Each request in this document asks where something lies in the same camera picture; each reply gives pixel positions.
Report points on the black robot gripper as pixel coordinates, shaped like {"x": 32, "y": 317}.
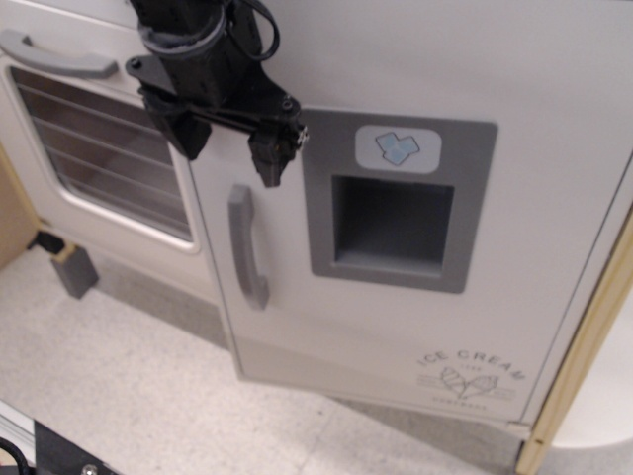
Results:
{"x": 203, "y": 67}

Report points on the light wood side post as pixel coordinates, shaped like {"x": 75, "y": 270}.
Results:
{"x": 606, "y": 302}

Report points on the white toy oven door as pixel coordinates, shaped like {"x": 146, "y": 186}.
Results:
{"x": 96, "y": 169}

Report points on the grey kitchen leg foot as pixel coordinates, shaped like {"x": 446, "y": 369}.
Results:
{"x": 75, "y": 271}

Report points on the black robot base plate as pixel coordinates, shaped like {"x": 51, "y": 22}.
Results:
{"x": 58, "y": 455}

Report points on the grey fridge door handle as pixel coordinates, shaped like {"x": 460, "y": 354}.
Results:
{"x": 253, "y": 285}

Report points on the wooden side panel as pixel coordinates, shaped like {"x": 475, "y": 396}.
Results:
{"x": 19, "y": 221}

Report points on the white toy fridge door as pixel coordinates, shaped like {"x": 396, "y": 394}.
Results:
{"x": 556, "y": 78}

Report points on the grey ice dispenser panel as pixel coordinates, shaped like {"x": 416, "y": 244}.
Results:
{"x": 395, "y": 200}

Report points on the grey oven door handle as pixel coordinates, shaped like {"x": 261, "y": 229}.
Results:
{"x": 19, "y": 47}

